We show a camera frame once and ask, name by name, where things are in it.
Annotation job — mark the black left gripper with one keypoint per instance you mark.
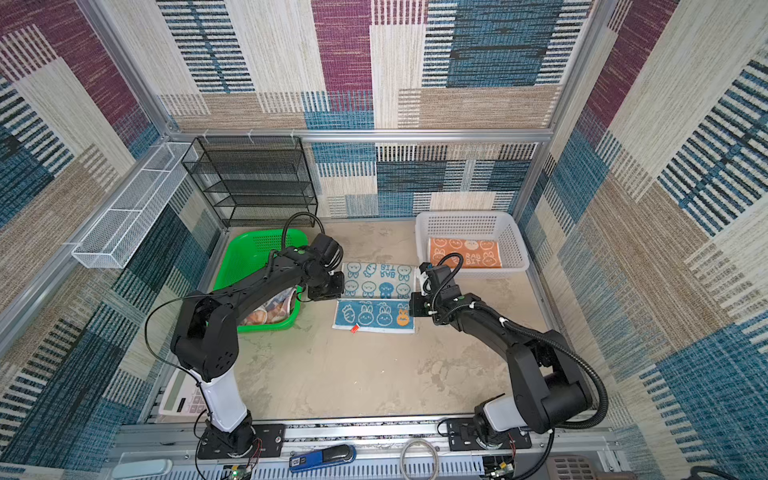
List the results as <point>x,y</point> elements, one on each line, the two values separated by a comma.
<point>335,293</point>

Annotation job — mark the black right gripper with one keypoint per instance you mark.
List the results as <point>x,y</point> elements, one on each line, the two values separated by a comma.
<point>416,303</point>

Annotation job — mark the blue patterned towel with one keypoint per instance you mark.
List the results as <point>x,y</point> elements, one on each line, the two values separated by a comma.
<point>376,298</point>

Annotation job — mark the orange bunny pattern towel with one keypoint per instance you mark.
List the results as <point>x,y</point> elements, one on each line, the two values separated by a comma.
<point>477,254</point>

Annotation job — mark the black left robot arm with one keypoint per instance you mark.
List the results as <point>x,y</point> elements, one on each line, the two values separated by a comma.
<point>205,339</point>

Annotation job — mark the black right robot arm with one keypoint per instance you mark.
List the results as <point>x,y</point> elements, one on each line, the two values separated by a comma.
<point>552,386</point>

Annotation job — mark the white plastic basket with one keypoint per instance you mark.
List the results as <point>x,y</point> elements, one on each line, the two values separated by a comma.
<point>479,225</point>

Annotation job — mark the blue black stapler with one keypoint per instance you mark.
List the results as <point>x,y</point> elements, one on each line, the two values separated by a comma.
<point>323,458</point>

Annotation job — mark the white desk calculator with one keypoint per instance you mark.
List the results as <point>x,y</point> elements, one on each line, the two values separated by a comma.
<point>181,397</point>

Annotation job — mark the light blue flat object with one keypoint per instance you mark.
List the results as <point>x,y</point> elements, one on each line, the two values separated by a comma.
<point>141,469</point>

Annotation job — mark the black wire mesh shelf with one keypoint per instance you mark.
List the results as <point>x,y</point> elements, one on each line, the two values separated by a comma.
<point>252,181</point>

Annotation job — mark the white wire mesh tray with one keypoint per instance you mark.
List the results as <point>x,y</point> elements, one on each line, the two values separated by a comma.
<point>117,234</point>

